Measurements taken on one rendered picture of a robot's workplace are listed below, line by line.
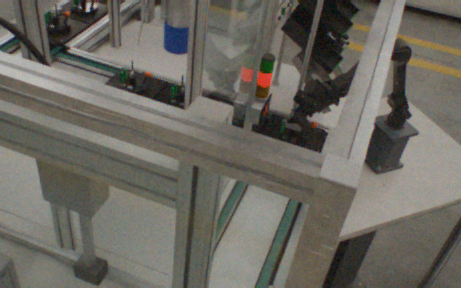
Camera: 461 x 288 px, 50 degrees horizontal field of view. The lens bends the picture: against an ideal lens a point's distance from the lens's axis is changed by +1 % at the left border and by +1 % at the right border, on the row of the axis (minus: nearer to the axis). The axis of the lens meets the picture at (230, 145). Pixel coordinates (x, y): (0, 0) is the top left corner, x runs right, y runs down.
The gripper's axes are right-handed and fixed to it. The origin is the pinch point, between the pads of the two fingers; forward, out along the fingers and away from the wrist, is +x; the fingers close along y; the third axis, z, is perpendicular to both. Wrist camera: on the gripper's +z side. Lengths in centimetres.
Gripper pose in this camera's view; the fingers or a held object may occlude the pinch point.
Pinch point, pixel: (295, 115)
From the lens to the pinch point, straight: 201.3
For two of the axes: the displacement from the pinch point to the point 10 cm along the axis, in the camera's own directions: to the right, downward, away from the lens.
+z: -6.3, -7.3, -2.8
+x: -7.0, 3.7, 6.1
